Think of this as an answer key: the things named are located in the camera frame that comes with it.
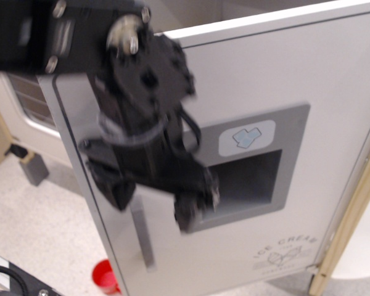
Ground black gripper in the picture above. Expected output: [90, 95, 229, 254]
[80, 113, 220, 233]

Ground white toy fridge door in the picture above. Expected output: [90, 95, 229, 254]
[39, 1, 370, 295]

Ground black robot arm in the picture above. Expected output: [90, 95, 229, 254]
[0, 1, 220, 232]

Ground red plastic cup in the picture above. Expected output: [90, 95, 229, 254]
[91, 259, 121, 295]

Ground grey ice dispenser panel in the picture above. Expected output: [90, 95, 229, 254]
[191, 104, 310, 233]

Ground grey cabinet leg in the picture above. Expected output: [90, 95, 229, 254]
[19, 153, 49, 186]

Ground white oven door with window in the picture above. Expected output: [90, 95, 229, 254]
[0, 72, 71, 167]

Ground grey fridge door handle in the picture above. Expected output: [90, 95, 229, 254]
[130, 195, 156, 273]

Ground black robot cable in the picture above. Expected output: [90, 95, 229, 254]
[163, 110, 203, 155]

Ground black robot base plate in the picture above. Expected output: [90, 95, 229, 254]
[0, 266, 60, 295]

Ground wooden cabinet side frame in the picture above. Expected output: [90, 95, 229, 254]
[308, 154, 370, 295]

